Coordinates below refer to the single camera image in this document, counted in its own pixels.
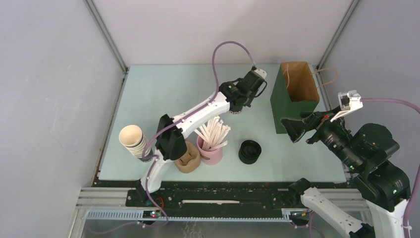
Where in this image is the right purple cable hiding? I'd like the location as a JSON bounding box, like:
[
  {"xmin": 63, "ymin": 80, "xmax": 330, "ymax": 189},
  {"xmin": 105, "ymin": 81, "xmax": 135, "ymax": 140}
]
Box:
[{"xmin": 361, "ymin": 98, "xmax": 420, "ymax": 238}]

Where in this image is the green paper bag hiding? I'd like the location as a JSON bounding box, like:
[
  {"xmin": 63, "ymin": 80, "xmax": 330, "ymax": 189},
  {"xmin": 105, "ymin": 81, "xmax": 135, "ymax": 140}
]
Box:
[{"xmin": 270, "ymin": 61, "xmax": 320, "ymax": 134}]

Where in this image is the bundle of white straws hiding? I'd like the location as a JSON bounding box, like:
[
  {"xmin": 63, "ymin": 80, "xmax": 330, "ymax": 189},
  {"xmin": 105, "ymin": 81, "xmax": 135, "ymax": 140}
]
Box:
[{"xmin": 194, "ymin": 116, "xmax": 231, "ymax": 151}]

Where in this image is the pink straw holder cup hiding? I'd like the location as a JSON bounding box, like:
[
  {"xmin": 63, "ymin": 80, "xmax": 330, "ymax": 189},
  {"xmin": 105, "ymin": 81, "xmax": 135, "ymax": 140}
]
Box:
[{"xmin": 196, "ymin": 136, "xmax": 223, "ymax": 166}]

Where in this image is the stack of paper cups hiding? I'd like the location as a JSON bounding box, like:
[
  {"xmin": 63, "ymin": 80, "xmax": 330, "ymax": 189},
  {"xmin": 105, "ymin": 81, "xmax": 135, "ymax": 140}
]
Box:
[{"xmin": 118, "ymin": 124, "xmax": 152, "ymax": 162}]

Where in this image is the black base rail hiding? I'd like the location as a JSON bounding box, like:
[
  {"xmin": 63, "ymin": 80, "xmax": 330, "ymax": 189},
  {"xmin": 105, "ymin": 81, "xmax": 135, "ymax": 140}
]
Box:
[{"xmin": 92, "ymin": 179, "xmax": 352, "ymax": 220}]

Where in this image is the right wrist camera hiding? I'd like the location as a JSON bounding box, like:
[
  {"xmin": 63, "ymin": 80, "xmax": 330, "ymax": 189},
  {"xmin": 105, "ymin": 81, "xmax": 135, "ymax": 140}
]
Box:
[{"xmin": 330, "ymin": 90, "xmax": 363, "ymax": 122}]

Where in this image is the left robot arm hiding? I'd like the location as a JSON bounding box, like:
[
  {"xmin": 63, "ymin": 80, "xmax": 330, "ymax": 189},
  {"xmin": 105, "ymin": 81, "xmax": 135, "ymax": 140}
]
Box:
[{"xmin": 136, "ymin": 66, "xmax": 267, "ymax": 207}]

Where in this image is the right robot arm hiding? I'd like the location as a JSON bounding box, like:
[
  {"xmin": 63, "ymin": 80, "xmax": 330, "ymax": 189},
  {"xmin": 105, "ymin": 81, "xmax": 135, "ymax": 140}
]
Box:
[{"xmin": 281, "ymin": 111, "xmax": 411, "ymax": 238}]

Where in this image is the stack of black lids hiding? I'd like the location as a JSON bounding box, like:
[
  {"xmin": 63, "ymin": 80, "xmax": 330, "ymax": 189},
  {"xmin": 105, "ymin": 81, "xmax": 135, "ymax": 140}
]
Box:
[{"xmin": 238, "ymin": 140, "xmax": 262, "ymax": 165}]

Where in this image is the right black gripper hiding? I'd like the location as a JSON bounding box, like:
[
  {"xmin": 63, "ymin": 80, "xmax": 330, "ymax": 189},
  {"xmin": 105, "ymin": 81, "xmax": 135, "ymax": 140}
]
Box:
[{"xmin": 278, "ymin": 103, "xmax": 361, "ymax": 170}]

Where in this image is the purple cable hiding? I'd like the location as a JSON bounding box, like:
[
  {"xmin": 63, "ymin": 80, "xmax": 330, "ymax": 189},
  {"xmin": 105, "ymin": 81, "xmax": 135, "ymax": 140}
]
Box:
[
  {"xmin": 95, "ymin": 41, "xmax": 257, "ymax": 236},
  {"xmin": 361, "ymin": 98, "xmax": 420, "ymax": 238}
]

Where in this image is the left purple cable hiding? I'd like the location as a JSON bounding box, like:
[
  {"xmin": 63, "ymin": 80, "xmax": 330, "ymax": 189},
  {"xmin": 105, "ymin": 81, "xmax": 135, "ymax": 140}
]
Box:
[{"xmin": 95, "ymin": 41, "xmax": 257, "ymax": 236}]

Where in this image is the brown cardboard cup carrier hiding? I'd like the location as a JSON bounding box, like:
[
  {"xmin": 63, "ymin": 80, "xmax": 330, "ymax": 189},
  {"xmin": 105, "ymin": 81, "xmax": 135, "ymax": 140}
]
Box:
[{"xmin": 174, "ymin": 141, "xmax": 201, "ymax": 174}]

